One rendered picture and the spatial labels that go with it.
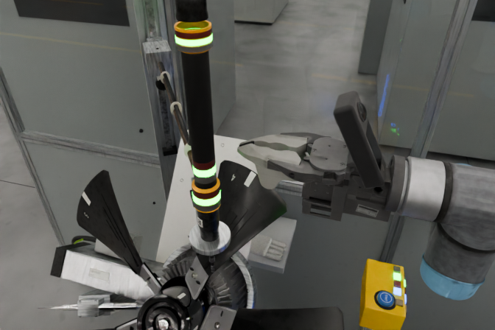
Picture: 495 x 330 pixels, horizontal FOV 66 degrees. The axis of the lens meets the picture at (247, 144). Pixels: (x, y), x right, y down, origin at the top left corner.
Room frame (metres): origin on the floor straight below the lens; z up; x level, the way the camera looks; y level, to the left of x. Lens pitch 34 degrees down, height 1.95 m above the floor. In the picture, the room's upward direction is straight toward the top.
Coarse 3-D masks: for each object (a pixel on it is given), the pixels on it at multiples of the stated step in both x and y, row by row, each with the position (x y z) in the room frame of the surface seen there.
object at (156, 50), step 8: (152, 40) 1.07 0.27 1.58; (160, 40) 1.08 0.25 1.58; (144, 48) 1.02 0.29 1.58; (152, 48) 1.02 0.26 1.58; (160, 48) 1.02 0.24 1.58; (168, 48) 1.02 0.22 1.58; (144, 56) 1.05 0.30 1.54; (152, 56) 0.98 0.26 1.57; (160, 56) 0.99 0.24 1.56; (168, 56) 1.00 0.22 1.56; (152, 64) 0.98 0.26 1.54; (168, 64) 1.00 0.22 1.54; (152, 72) 0.98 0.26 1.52; (160, 72) 0.99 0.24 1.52; (168, 72) 0.99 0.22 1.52
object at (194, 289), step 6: (192, 264) 0.55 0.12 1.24; (198, 264) 0.54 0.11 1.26; (198, 270) 0.52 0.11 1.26; (204, 270) 0.51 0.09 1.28; (186, 276) 0.54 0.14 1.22; (198, 276) 0.51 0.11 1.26; (204, 276) 0.50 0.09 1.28; (186, 282) 0.52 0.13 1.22; (192, 282) 0.51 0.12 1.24; (204, 282) 0.48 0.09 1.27; (192, 288) 0.49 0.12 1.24; (198, 288) 0.48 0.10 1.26; (192, 294) 0.48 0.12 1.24; (198, 294) 0.47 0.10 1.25
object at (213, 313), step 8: (208, 312) 0.47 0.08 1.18; (216, 312) 0.47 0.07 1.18; (224, 312) 0.47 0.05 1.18; (232, 312) 0.47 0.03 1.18; (208, 320) 0.45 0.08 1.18; (216, 320) 0.45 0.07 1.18; (224, 320) 0.45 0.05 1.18; (232, 320) 0.45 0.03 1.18; (200, 328) 0.44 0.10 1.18; (208, 328) 0.44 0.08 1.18; (224, 328) 0.44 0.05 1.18
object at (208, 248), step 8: (192, 200) 0.46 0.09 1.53; (224, 224) 0.47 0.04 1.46; (192, 232) 0.45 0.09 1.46; (224, 232) 0.45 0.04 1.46; (192, 240) 0.43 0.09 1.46; (200, 240) 0.43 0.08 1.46; (216, 240) 0.43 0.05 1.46; (224, 240) 0.43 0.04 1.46; (192, 248) 0.42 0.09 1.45; (200, 248) 0.41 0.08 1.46; (208, 248) 0.41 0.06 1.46; (216, 248) 0.41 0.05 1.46; (224, 248) 0.42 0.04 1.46
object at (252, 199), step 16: (224, 160) 0.71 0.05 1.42; (224, 176) 0.67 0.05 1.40; (240, 176) 0.64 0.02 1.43; (256, 176) 0.62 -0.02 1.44; (224, 192) 0.64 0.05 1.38; (240, 192) 0.61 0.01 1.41; (256, 192) 0.59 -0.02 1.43; (272, 192) 0.57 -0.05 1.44; (224, 208) 0.60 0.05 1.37; (240, 208) 0.57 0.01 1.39; (256, 208) 0.56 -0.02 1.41; (272, 208) 0.54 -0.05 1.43; (240, 224) 0.54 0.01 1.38; (256, 224) 0.53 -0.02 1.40; (240, 240) 0.52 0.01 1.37; (208, 256) 0.53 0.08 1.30; (224, 256) 0.50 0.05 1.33; (208, 272) 0.49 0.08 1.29
